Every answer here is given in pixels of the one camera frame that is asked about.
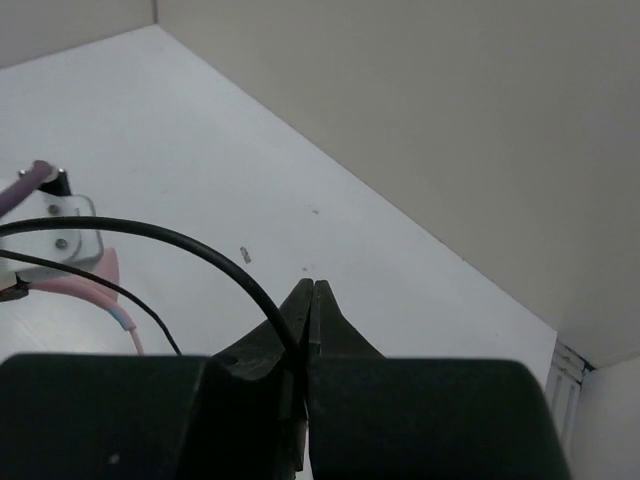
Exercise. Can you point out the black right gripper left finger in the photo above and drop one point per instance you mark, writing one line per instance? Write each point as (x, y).
(257, 407)

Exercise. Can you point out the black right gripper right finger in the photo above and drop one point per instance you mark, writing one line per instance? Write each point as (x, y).
(330, 334)

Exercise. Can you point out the pink and blue cat headphones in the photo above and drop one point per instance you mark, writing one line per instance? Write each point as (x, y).
(101, 296)

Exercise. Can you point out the aluminium rail right side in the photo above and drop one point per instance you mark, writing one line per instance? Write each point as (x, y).
(563, 388)

